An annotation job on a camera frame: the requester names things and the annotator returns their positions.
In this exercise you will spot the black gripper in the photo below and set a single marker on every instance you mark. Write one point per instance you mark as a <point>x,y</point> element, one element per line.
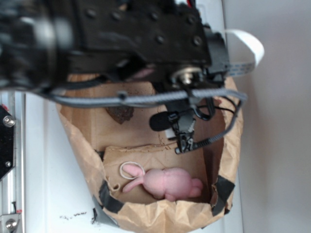
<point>159,41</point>

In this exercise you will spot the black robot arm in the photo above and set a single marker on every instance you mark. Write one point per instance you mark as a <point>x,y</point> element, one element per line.
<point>48,46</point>

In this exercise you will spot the small black microphone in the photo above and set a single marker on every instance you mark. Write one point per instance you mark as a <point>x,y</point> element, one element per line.
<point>163,121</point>

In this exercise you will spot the brown rock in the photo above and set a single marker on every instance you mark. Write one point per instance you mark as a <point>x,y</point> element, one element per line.
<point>120,114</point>

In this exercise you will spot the brown paper bag tray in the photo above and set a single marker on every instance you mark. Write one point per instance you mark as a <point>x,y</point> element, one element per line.
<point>101,145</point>

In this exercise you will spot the white rubber band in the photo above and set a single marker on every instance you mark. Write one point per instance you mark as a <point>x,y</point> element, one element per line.
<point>131,170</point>

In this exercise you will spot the pink plush bunny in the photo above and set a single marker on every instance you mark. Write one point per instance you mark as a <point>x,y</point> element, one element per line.
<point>170,183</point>

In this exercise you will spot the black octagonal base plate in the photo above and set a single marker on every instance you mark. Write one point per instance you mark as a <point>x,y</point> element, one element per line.
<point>7,142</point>

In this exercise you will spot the aluminium extrusion rail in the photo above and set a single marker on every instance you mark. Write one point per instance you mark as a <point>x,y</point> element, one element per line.
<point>12,187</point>

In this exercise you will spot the metal corner bracket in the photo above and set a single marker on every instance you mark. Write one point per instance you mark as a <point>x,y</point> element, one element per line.
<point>11,223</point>

